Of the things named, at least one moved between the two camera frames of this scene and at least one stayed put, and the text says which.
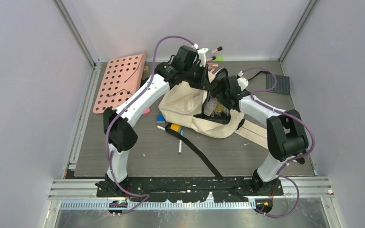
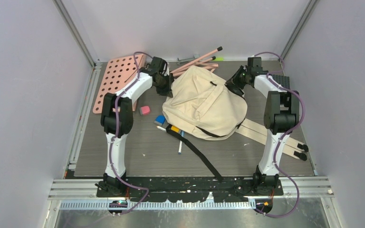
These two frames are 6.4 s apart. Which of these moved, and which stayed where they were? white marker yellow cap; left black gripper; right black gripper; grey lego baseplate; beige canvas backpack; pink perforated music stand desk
Moved: left black gripper; right black gripper
Stayed: beige canvas backpack; grey lego baseplate; white marker yellow cap; pink perforated music stand desk
